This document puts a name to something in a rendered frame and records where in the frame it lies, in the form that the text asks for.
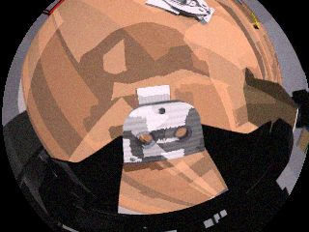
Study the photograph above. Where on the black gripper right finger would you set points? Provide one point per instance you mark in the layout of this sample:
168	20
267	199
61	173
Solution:
232	150

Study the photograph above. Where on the white rectangular block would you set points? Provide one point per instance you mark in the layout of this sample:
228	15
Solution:
156	93

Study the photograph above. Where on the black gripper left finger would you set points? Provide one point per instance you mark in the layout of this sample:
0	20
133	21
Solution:
99	174

